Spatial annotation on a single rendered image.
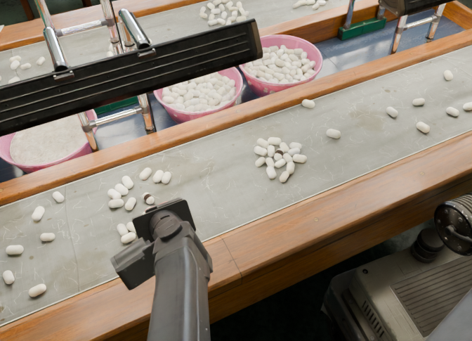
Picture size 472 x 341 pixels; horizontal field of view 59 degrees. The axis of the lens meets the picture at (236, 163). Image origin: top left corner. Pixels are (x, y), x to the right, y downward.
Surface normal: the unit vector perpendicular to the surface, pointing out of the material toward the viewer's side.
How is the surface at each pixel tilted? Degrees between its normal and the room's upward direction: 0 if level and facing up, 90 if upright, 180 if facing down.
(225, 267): 0
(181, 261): 32
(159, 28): 0
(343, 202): 0
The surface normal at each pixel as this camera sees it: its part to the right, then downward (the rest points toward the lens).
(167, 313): -0.43, -0.86
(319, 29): 0.43, 0.68
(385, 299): -0.02, -0.65
